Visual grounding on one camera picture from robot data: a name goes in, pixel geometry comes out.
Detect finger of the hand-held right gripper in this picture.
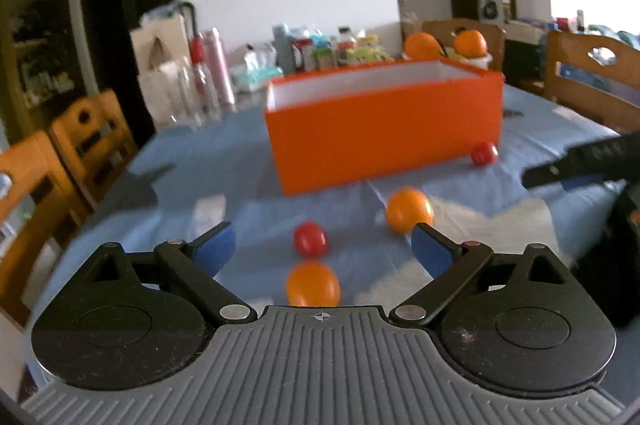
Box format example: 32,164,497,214
522,134,640,192

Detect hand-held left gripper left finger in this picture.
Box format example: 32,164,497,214
82,221,258,326

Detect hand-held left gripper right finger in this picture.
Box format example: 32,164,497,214
389,222,583,326

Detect orange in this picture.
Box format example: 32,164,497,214
386,187,435,233
453,30,488,58
404,32,443,60
286,261,342,307

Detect red tomato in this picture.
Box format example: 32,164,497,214
470,141,499,167
293,221,330,258

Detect orange box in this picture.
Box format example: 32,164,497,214
264,57,505,196

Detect blue printed tablecloth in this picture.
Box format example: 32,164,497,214
20,82,640,406

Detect wooden chair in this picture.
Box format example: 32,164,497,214
0,130,91,331
47,89,138,210
544,30,640,136

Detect clear glass mug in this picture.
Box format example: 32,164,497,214
170,60,223,128

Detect white bowl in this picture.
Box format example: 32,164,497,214
445,47,493,70

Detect oranges in white bowl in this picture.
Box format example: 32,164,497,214
422,19,506,73

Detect teal tissue pack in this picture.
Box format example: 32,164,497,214
232,47,283,93

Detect pink thermos bottle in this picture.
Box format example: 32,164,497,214
202,27,236,106

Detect red folded umbrella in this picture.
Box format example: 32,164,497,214
189,32,208,106

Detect red labelled container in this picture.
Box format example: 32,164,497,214
292,39,316,72

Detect grey bottle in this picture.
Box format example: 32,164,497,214
272,23,297,73

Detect dark bottle with red label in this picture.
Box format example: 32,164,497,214
336,26,357,66

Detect small green lidded jar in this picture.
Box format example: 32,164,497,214
314,35,335,70

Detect white tote bag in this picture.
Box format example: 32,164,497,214
131,2,196,130

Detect dark wooden door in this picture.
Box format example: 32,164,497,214
77,0,181,140

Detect dark wooden cabinet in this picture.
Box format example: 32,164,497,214
0,0,76,146

